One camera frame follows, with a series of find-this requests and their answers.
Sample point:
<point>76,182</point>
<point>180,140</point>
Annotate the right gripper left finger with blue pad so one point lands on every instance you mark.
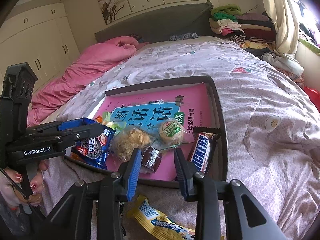
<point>131,175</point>

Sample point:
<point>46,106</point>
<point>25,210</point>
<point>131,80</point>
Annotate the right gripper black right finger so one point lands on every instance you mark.
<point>188,177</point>

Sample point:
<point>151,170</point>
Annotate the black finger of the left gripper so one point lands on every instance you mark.
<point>69,137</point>

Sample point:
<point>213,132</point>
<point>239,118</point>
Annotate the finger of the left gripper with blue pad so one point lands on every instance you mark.
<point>76,125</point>

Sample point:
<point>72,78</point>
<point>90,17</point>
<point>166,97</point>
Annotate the small dark brown candy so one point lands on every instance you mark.
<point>151,159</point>

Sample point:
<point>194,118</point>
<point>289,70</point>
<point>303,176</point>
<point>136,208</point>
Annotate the clear fluffy pastry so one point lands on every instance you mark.
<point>127,140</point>

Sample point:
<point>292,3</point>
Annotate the blue Oreo packet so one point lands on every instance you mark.
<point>105,138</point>

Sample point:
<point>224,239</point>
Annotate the Snickers bar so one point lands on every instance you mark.
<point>204,145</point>

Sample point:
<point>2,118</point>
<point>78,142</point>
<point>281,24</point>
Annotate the green label round pastry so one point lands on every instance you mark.
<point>170,134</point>

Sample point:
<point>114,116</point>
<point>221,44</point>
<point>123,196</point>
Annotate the light green yellow candy pack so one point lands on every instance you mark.
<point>113,123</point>

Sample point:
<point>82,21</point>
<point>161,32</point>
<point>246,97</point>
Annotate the yellow Alpenliebe wrapper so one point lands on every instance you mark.
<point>155,222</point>

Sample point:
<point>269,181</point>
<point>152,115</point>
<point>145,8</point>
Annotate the orange cracker packet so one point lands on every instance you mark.
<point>88,150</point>

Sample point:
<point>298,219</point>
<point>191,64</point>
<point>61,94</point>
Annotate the dark shallow cardboard tray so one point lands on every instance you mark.
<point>219,165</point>

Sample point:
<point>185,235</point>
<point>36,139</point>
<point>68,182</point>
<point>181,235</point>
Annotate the pink and blue book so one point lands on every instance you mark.
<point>149,109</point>

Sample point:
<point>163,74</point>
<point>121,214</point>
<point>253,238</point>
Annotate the pink duvet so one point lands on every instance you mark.
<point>91,64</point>

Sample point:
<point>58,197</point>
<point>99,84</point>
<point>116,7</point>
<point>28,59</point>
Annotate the cream wardrobe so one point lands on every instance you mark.
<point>41,37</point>

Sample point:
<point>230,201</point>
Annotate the lilac floral quilt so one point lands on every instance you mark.
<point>272,126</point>

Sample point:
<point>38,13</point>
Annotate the dark patterned pillow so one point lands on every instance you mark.
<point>186,36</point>

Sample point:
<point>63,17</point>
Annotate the red plastic bag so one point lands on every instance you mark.
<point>314,96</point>

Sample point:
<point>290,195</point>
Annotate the dark grey headboard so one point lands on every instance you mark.
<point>160,24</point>

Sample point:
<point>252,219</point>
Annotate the stack of folded clothes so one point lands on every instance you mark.
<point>253,32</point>

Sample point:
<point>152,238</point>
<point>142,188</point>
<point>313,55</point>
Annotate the cream curtain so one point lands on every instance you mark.
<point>286,25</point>

